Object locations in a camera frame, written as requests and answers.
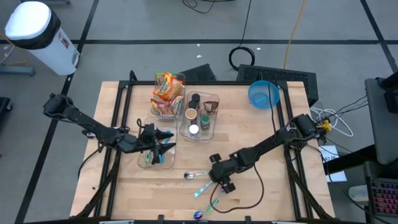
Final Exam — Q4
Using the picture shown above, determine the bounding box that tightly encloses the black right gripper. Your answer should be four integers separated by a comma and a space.
208, 153, 238, 194

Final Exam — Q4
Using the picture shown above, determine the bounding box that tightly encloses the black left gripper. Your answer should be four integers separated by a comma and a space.
138, 123, 177, 165

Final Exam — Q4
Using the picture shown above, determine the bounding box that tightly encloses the silver metal spoon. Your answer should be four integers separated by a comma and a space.
183, 170, 211, 180

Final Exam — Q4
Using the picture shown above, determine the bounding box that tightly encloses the iridescent spoon green handle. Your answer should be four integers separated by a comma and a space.
203, 186, 225, 215

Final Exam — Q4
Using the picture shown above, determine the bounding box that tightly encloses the brown roast beef ramen pack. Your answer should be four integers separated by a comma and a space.
150, 98, 174, 117

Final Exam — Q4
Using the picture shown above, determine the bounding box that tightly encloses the spice jar tan top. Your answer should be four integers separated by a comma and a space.
184, 108, 198, 123

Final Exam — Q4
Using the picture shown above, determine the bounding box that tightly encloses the yellow-orange ramen pack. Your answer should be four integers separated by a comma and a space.
169, 95, 185, 114

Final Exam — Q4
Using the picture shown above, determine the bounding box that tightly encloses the short clear plastic bin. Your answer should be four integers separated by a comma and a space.
179, 90, 221, 142

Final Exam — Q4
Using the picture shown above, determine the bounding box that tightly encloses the spice jar green lid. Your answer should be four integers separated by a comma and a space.
199, 114, 211, 131

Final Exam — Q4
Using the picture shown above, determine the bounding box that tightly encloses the iridescent spoon blue handle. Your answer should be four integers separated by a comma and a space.
193, 200, 220, 221

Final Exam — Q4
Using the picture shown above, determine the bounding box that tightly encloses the orange chicken ramen pack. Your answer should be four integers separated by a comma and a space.
152, 72, 185, 101

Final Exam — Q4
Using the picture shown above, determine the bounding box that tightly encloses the brown food packet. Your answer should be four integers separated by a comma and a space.
203, 100, 220, 116

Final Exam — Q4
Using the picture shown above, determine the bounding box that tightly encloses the black box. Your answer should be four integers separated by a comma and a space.
179, 63, 218, 82

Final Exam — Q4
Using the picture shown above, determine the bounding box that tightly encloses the blue plastic bowl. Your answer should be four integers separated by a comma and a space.
248, 80, 280, 110

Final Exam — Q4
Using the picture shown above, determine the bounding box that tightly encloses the white paper sheet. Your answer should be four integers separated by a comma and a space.
317, 145, 348, 183

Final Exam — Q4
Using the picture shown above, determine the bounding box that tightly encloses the black mesh computer case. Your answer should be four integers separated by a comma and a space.
236, 63, 320, 108

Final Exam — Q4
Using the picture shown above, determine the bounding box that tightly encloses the white computer mouse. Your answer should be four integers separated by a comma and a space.
348, 184, 370, 203

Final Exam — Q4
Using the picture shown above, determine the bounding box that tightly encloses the grey stand base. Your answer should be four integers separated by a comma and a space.
0, 63, 35, 77

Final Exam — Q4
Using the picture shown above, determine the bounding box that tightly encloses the white trash can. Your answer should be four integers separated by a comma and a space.
4, 1, 81, 77

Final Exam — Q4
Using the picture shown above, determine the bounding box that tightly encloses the black chair part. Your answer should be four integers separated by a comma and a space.
0, 96, 13, 113

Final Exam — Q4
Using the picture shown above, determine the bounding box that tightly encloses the backlit computer keyboard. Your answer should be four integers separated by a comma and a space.
366, 176, 398, 218

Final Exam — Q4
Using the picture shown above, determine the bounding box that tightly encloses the black desk device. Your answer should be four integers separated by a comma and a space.
376, 70, 398, 114

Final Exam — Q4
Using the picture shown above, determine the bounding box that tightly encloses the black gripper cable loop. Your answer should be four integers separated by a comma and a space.
210, 161, 266, 214

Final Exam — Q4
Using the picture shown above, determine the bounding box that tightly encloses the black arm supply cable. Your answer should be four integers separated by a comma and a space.
267, 79, 278, 133

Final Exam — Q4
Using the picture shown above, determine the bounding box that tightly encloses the black coiled cable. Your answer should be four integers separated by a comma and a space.
228, 0, 256, 72

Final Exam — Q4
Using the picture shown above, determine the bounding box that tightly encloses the white cable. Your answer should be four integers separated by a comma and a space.
310, 105, 354, 138

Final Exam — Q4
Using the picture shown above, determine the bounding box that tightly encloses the black floor cable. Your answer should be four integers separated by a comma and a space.
182, 0, 220, 15

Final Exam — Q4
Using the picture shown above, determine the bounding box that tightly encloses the yellow cable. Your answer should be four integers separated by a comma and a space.
282, 0, 308, 70

